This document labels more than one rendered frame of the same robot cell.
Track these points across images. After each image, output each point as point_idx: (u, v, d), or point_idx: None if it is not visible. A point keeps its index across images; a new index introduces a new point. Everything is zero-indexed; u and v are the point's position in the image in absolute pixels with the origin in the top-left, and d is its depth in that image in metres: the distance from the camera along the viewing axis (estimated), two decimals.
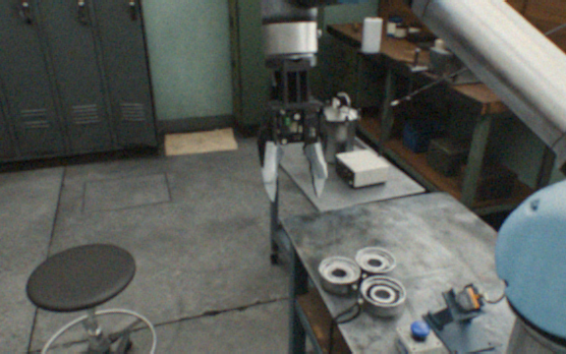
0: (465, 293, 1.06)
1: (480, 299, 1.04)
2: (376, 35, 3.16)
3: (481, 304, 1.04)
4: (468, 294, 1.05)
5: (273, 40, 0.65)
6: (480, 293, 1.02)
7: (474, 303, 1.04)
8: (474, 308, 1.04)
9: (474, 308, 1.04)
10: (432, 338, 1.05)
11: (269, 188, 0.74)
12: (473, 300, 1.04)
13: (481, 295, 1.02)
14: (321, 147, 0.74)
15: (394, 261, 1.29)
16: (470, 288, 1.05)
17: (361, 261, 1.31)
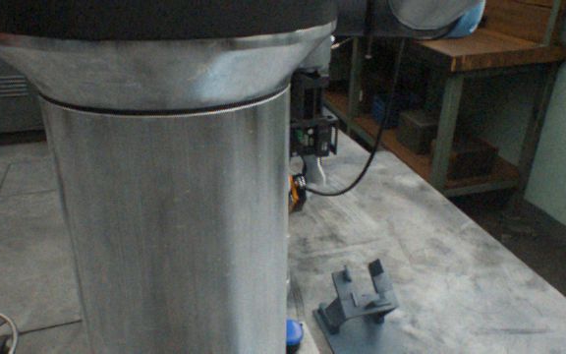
0: None
1: (301, 190, 0.75)
2: None
3: (302, 196, 0.74)
4: None
5: None
6: (295, 178, 0.72)
7: (292, 194, 0.74)
8: (294, 202, 0.75)
9: (292, 202, 0.74)
10: (310, 348, 0.64)
11: None
12: (292, 190, 0.74)
13: (297, 180, 0.72)
14: None
15: (287, 233, 0.88)
16: (290, 176, 0.75)
17: None
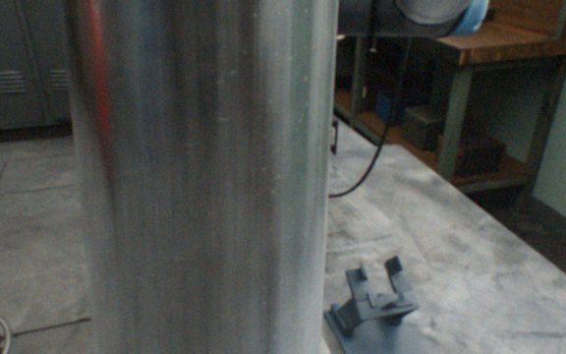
0: None
1: None
2: None
3: None
4: None
5: None
6: None
7: None
8: None
9: None
10: (322, 353, 0.59)
11: None
12: None
13: None
14: None
15: None
16: None
17: None
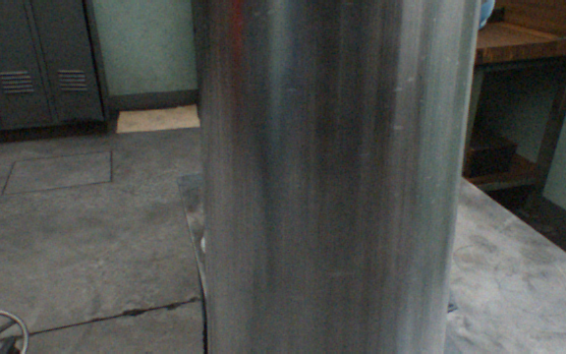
0: None
1: None
2: None
3: None
4: None
5: None
6: None
7: None
8: None
9: None
10: None
11: None
12: None
13: None
14: None
15: None
16: None
17: None
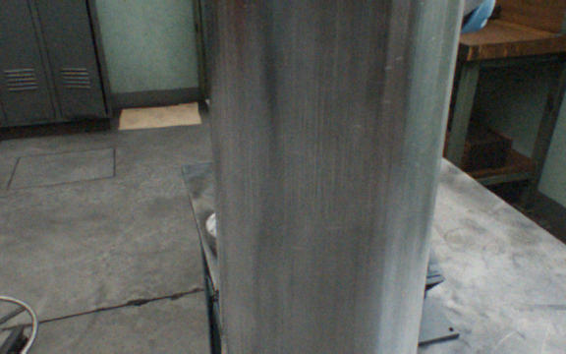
0: None
1: None
2: None
3: None
4: None
5: None
6: None
7: None
8: None
9: None
10: None
11: None
12: None
13: None
14: None
15: None
16: None
17: None
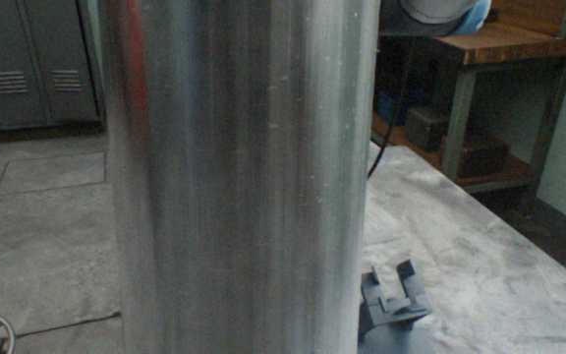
0: None
1: None
2: None
3: None
4: None
5: None
6: None
7: None
8: None
9: None
10: None
11: None
12: None
13: None
14: None
15: None
16: None
17: None
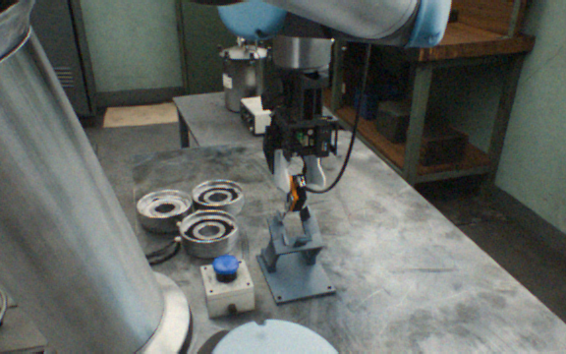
0: None
1: (301, 190, 0.75)
2: None
3: (302, 196, 0.74)
4: None
5: (289, 53, 0.61)
6: (295, 178, 0.72)
7: (292, 194, 0.74)
8: (294, 202, 0.75)
9: (292, 202, 0.74)
10: (245, 278, 0.76)
11: (281, 191, 0.74)
12: (292, 190, 0.74)
13: (297, 180, 0.72)
14: None
15: (240, 194, 1.00)
16: (290, 176, 0.75)
17: None
